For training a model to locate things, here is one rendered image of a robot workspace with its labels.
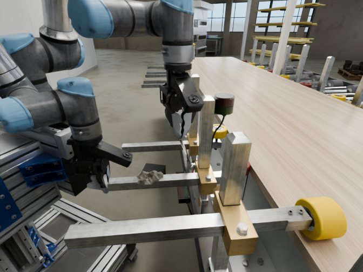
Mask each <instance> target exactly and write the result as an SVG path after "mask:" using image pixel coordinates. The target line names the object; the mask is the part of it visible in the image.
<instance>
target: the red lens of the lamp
mask: <svg viewBox="0 0 363 272"><path fill-rule="evenodd" d="M214 100H215V105H217V106H221V107H230V106H233V105H234V100H235V96H234V97H233V98H231V99H221V98H217V97H215V95H214Z"/></svg>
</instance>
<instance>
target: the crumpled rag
mask: <svg viewBox="0 0 363 272"><path fill-rule="evenodd" d="M137 178H138V179H139V181H138V182H137V184H141V185H143V186H144V185H151V184H152V183H153V182H155V181H156V182H157V181H159V180H160V179H161V178H163V173H162V172H157V171H151V172H145V171H141V172H140V173H139V174H138V175H137Z"/></svg>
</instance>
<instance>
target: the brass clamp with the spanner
mask: <svg viewBox="0 0 363 272"><path fill-rule="evenodd" d="M194 163H195V166H196V169H195V173H198V176H199V185H198V187H199V191H200V194H201V195H210V194H212V191H213V190H214V188H216V186H217V181H216V178H215V176H214V173H213V170H212V167H211V165H210V167H209V168H199V165H198V159H197V160H196V161H195V162H194ZM207 175H210V176H211V179H212V180H211V181H210V182H207V181H205V177H206V176H207Z"/></svg>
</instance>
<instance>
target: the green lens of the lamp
mask: <svg viewBox="0 0 363 272"><path fill-rule="evenodd" d="M233 108H234V106H232V107H218V106H215V108H214V113H215V114H219V115H230V114H232V113H233Z"/></svg>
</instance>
